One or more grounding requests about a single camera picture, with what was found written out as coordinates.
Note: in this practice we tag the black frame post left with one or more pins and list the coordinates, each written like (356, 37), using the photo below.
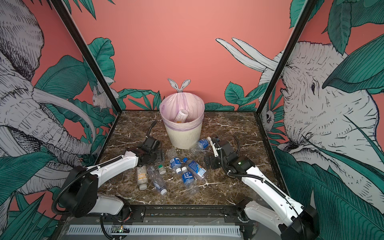
(63, 13)

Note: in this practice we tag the white slotted cable duct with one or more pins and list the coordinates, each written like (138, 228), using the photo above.
(151, 230)

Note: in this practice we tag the front blue label bottle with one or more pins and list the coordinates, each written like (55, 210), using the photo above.
(189, 181)

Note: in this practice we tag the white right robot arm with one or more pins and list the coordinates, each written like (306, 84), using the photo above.
(284, 215)

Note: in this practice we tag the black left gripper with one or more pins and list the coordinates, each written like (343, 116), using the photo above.
(160, 155)

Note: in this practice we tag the blue label white cap bottle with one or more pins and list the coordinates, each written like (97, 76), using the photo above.
(175, 162)

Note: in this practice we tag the black frame post right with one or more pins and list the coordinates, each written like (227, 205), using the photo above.
(297, 31)

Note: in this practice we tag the beige label pill bottle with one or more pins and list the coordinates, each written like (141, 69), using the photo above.
(142, 178)

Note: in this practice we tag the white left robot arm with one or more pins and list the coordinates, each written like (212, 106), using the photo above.
(80, 195)

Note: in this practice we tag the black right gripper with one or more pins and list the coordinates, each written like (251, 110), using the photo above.
(213, 159)

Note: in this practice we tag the blue label bottle by bin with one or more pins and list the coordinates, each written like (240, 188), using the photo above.
(202, 144)

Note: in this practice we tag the clear crushed bottle blue cap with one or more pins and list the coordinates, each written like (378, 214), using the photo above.
(157, 180)

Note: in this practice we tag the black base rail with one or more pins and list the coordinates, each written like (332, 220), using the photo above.
(174, 215)

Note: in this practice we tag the clear green label bottle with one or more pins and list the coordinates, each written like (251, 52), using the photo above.
(161, 169)

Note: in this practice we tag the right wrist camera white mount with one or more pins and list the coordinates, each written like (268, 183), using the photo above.
(213, 147)

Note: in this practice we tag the black frame post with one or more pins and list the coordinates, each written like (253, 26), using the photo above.
(63, 13)
(297, 31)

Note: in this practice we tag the white yellow label bottle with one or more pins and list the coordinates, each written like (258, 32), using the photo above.
(181, 116)

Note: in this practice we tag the white ribbed trash bin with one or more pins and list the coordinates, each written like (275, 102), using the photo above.
(184, 139)

